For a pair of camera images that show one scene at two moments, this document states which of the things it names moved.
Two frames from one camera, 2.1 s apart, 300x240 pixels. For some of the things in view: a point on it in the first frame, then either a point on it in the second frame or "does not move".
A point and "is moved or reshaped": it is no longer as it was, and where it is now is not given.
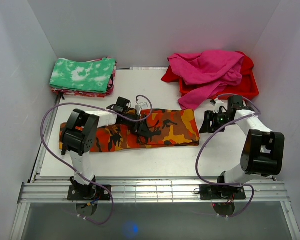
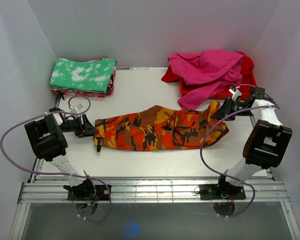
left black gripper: (140, 129) → (88, 129)
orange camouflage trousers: (178, 127) is moved or reshaped
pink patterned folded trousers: (68, 91) does not move
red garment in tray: (247, 67) does not move
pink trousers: (213, 68) does not move
